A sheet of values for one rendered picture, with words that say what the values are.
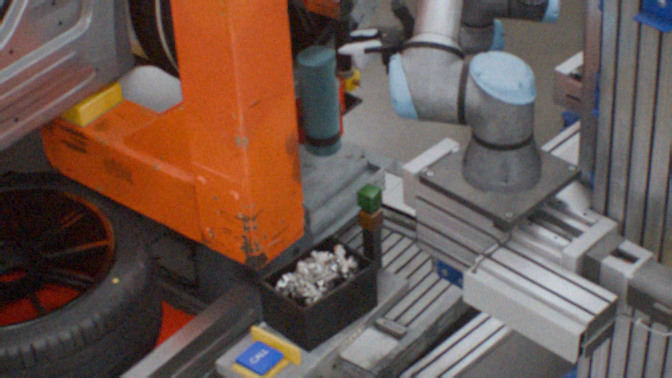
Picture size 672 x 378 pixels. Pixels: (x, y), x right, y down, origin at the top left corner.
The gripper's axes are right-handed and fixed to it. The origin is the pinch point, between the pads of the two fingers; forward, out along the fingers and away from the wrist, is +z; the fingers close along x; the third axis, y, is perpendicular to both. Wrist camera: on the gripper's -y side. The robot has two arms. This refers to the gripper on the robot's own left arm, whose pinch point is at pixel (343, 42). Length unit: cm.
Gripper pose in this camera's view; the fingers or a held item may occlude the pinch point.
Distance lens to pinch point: 287.3
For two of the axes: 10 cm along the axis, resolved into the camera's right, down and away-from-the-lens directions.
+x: -1.2, -5.8, 8.0
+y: 0.5, 8.0, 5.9
